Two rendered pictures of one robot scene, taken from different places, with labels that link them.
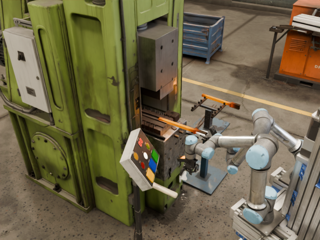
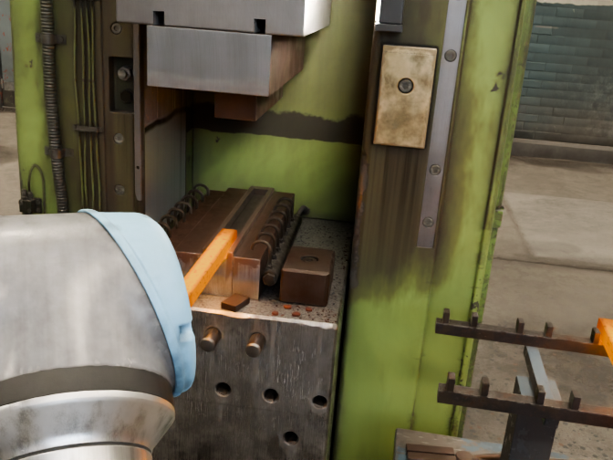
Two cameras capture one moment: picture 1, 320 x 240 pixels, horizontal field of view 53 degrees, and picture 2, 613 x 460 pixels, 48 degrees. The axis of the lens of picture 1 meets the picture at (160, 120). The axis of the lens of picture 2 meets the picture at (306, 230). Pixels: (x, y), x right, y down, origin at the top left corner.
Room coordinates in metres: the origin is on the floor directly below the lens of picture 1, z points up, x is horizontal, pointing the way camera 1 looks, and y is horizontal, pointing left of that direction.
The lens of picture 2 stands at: (1.85, -1.12, 1.44)
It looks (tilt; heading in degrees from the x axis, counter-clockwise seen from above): 19 degrees down; 62
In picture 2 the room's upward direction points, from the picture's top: 4 degrees clockwise
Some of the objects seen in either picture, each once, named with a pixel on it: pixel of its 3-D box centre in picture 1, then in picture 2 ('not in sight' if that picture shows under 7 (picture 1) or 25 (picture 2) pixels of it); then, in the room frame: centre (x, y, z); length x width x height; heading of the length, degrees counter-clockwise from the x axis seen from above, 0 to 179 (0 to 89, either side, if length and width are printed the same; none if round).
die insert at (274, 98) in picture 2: not in sight; (252, 91); (2.37, 0.14, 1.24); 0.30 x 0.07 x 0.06; 57
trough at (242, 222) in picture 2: (147, 115); (243, 217); (2.35, 0.10, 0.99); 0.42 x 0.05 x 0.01; 57
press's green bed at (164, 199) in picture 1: (151, 176); not in sight; (2.38, 0.10, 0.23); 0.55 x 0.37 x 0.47; 57
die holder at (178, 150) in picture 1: (149, 140); (252, 349); (2.38, 0.10, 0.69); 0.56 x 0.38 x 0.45; 57
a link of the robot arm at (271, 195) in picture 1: (265, 198); not in sight; (1.39, -0.66, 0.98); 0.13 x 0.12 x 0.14; 139
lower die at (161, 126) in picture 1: (146, 119); (230, 232); (2.33, 0.12, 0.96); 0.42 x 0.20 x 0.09; 57
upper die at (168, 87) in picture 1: (145, 83); (236, 50); (2.33, 0.12, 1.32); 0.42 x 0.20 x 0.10; 57
